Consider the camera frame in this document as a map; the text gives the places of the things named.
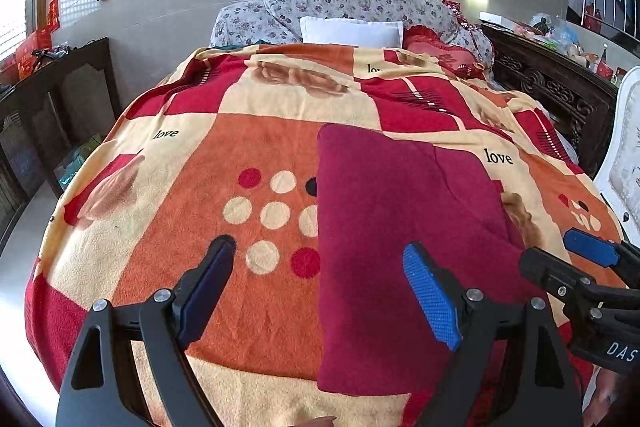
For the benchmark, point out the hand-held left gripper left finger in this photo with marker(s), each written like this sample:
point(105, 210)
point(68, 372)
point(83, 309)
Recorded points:
point(207, 292)

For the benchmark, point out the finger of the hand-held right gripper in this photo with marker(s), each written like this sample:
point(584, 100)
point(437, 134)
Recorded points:
point(590, 247)
point(555, 269)

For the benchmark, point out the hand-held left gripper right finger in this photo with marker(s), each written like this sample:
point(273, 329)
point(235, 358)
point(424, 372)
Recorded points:
point(430, 297)

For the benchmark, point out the maroon fleece garment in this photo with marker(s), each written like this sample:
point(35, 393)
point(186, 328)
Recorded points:
point(380, 207)

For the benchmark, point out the red orange printed blanket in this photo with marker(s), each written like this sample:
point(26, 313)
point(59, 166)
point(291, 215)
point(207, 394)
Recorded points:
point(200, 307)

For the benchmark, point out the white upholstered chair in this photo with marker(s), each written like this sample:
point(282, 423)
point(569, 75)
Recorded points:
point(625, 157)

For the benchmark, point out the carved dark wooden furniture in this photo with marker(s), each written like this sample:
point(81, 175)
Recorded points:
point(550, 92)

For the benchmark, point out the pile of small clutter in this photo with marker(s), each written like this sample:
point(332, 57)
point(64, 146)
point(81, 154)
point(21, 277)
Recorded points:
point(575, 42)

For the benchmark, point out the dark wooden cabinet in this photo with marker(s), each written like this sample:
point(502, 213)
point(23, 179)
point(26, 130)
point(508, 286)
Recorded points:
point(55, 122)

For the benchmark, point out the red fire extinguishers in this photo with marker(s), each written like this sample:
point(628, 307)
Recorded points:
point(593, 18)

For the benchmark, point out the flat white box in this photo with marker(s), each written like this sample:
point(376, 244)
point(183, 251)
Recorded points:
point(497, 19)

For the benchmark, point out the red frilled pillow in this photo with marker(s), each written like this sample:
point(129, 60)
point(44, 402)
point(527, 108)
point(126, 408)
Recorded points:
point(435, 47)

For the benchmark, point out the white pillow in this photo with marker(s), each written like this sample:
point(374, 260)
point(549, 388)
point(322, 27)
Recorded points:
point(350, 32)

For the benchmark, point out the red gift box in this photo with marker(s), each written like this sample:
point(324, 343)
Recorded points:
point(32, 54)

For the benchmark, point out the red wall paper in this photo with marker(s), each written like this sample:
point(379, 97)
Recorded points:
point(54, 13)

